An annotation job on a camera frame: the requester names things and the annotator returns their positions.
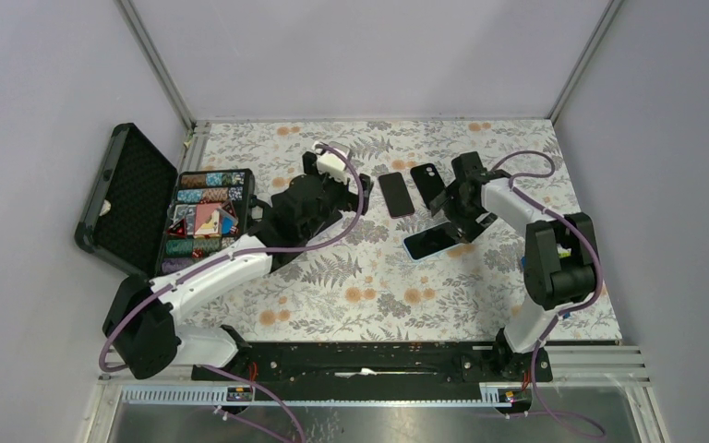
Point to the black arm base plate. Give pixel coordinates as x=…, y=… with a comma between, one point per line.
x=384, y=371

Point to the black poker chip case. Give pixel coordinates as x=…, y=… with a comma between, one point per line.
x=146, y=218

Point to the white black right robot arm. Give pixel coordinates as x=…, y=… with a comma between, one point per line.
x=561, y=271

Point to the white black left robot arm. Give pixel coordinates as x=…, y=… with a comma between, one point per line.
x=145, y=327

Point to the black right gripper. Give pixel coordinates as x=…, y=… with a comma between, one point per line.
x=468, y=228

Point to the floral table mat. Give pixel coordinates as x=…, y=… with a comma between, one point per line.
x=365, y=287

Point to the black phone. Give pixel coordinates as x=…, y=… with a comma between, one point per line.
x=396, y=195

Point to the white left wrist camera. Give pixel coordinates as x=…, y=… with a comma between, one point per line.
x=330, y=164

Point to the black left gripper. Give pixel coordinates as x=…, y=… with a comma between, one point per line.
x=350, y=201

